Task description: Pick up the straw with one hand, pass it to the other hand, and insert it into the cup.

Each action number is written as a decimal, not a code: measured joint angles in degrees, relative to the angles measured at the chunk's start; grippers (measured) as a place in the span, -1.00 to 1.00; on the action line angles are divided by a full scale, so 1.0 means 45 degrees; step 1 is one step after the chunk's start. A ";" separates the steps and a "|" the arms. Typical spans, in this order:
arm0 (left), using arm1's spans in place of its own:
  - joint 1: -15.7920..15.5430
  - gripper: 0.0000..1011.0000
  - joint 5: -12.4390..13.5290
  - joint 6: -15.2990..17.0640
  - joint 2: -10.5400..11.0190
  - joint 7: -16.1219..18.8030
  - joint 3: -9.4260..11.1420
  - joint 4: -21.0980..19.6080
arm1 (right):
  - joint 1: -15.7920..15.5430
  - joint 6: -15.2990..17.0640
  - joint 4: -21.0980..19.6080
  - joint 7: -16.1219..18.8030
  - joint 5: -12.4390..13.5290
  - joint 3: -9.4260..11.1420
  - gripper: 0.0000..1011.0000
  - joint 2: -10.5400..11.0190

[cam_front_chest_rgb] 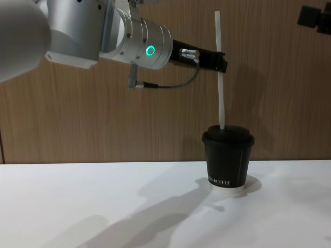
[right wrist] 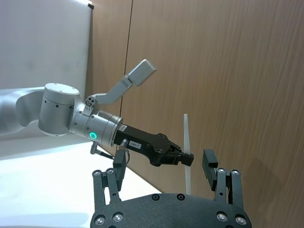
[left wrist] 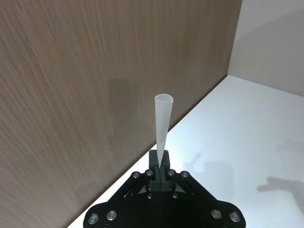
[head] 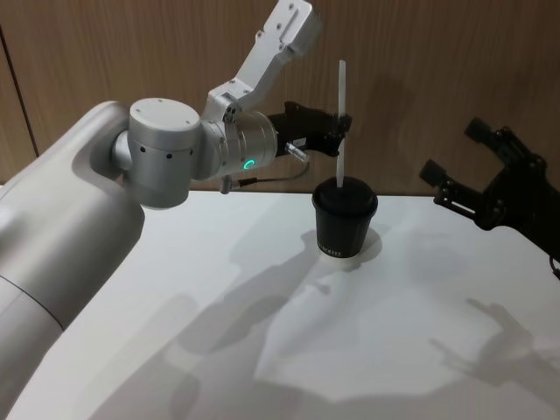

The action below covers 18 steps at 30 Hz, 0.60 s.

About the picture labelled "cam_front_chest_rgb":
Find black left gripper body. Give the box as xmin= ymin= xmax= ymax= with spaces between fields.
xmin=170 ymin=38 xmax=219 ymax=71

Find black paper cup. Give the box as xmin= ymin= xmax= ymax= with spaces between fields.
xmin=204 ymin=138 xmax=253 ymax=198

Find white table cloth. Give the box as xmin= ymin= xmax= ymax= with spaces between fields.
xmin=0 ymin=158 xmax=331 ymax=248

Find black plastic cup lid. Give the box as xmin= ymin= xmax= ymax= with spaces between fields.
xmin=202 ymin=125 xmax=255 ymax=146

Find white paper-wrapped straw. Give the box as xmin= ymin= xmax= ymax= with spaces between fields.
xmin=214 ymin=10 xmax=225 ymax=130

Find thin dark cable silver plugs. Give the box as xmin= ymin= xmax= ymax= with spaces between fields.
xmin=137 ymin=48 xmax=201 ymax=89

